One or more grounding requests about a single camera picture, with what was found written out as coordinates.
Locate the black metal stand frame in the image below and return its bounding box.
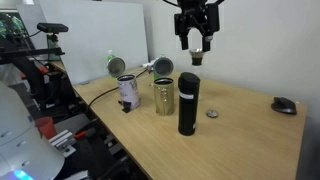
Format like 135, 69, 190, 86
0, 36, 76, 117

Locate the aluminium extrusion bracket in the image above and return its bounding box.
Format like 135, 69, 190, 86
49, 130, 76, 158

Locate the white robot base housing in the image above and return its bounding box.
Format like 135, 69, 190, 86
0, 83, 65, 180

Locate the green plastic bottle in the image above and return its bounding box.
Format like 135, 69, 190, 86
107, 50, 115, 63

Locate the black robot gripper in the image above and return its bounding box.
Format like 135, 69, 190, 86
174, 0, 220, 52

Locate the purple white metal canister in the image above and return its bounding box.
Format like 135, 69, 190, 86
107, 56, 140, 113

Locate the light green metal canister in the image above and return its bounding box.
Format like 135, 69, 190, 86
153, 57, 174, 116

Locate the black camera on stand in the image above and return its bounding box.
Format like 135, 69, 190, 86
37, 23, 69, 34

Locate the black thermos bottle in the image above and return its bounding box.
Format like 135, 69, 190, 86
178, 72, 200, 136

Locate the black computer mouse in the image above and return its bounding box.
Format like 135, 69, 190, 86
271, 97, 297, 115

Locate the glass carafe with metal funnel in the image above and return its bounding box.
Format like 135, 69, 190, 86
189, 49, 204, 76

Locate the black cable on table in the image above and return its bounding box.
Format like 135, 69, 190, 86
85, 68, 148, 113

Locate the white divider panel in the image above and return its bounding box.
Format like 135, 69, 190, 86
16, 0, 150, 86

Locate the red plastic cup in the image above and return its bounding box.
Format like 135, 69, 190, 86
35, 117, 57, 139

